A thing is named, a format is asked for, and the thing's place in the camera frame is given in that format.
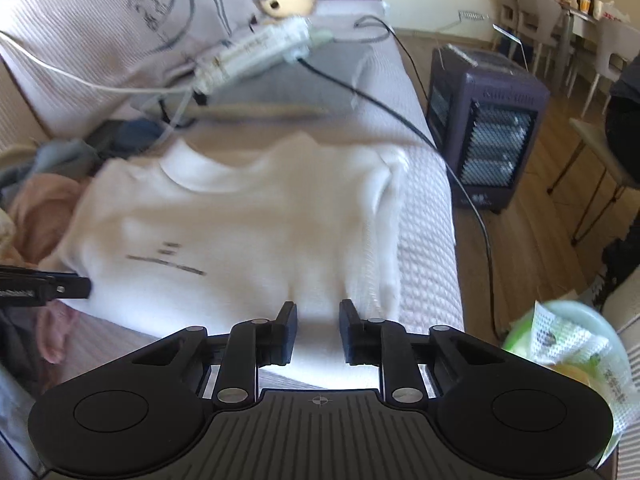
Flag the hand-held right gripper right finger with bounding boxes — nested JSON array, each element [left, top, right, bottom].
[[339, 299, 506, 406]]

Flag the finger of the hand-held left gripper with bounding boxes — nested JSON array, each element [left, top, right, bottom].
[[0, 266, 92, 307]]

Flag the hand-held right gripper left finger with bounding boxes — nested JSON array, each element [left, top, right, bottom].
[[130, 301, 299, 408]]

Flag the white sweater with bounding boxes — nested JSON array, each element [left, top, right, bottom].
[[40, 132, 408, 391]]

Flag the light blue garment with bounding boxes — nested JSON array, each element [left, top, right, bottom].
[[0, 137, 106, 196]]

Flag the pink garment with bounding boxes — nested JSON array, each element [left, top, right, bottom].
[[7, 175, 88, 266]]

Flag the dark blue garment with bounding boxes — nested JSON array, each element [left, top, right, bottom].
[[87, 117, 168, 158]]

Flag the light blue waste basket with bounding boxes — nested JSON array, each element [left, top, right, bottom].
[[502, 300, 632, 466]]

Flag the grey folded cloth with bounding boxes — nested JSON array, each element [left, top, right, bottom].
[[200, 42, 391, 122]]

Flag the dark purple electric heater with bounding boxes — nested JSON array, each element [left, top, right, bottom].
[[425, 44, 551, 213]]

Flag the white printed pillow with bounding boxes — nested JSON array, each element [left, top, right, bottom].
[[0, 0, 257, 97]]

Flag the white power strip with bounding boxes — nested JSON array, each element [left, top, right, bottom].
[[192, 16, 333, 94]]

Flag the small folding table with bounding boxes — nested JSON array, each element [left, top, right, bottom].
[[547, 117, 640, 247]]

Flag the grey dining chair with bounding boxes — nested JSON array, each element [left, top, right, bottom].
[[493, 0, 522, 56], [514, 0, 568, 81]]

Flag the white dining chair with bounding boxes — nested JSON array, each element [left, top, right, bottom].
[[567, 17, 640, 106]]

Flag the dining table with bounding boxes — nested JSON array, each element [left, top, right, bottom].
[[562, 0, 632, 61]]

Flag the white cable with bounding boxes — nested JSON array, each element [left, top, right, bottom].
[[0, 30, 201, 97]]

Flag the black cable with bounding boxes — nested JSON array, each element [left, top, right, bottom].
[[295, 16, 502, 337]]

